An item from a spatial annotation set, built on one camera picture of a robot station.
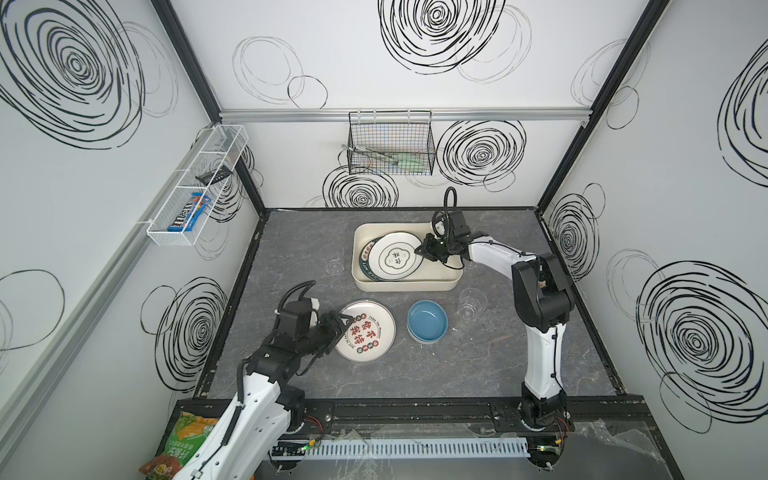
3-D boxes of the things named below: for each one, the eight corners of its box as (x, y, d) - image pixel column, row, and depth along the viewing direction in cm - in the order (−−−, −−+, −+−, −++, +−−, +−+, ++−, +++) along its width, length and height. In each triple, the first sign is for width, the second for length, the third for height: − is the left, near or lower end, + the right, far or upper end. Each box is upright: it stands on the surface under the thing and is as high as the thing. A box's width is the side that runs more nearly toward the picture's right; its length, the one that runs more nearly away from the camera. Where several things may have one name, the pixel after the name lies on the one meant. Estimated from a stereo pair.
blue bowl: (422, 354, 85) (426, 341, 77) (402, 325, 91) (403, 311, 83) (449, 335, 89) (455, 321, 81) (428, 309, 94) (432, 293, 86)
